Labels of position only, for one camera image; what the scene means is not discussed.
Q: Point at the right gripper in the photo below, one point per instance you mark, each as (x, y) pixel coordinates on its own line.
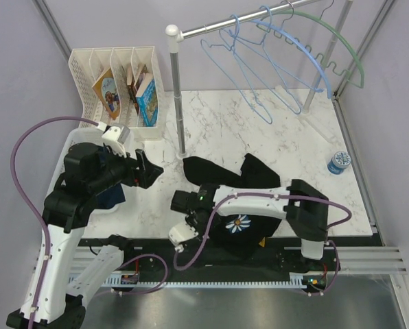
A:
(190, 218)

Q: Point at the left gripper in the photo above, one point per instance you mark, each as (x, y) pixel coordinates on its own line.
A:
(143, 176)

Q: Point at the black t-shirt with daisy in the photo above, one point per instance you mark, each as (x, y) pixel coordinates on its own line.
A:
(239, 217)

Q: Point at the light blue wire hanger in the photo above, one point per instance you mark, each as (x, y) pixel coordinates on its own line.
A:
(228, 41)

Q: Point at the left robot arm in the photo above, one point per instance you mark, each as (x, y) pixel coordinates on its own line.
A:
(52, 300)

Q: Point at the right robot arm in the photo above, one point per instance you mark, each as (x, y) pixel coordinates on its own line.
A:
(305, 211)

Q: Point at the blue plastic curved hanger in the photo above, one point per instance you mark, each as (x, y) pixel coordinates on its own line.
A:
(321, 75)

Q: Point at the green plastic curved hanger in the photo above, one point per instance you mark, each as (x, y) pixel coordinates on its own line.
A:
(354, 75)

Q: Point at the navy blue cloth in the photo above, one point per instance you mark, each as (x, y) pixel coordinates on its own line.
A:
(110, 192)

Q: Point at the white plastic laundry basket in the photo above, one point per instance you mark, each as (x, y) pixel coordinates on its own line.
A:
(79, 135)

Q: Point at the blue illustrated book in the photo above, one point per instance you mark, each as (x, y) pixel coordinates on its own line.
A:
(147, 100)

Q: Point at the white file organizer rack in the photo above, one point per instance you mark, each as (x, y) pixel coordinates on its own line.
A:
(88, 64)

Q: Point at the dark thin book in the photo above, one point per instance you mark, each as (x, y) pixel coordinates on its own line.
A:
(133, 84)

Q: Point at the orange illustrated book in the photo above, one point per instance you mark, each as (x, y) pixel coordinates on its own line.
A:
(106, 90)

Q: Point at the metal clothes rack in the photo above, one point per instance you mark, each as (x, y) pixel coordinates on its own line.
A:
(249, 31)

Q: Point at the blue round container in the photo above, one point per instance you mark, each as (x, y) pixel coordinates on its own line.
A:
(339, 162)

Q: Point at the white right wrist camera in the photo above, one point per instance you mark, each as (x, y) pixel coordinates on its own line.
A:
(180, 234)

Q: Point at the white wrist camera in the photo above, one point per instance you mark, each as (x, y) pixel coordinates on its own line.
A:
(116, 137)
(180, 234)

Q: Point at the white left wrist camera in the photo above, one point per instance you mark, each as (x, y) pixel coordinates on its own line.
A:
(116, 137)

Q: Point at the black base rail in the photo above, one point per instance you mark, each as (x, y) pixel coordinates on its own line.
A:
(280, 253)

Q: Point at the white slotted cable duct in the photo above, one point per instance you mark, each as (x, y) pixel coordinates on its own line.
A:
(211, 277)

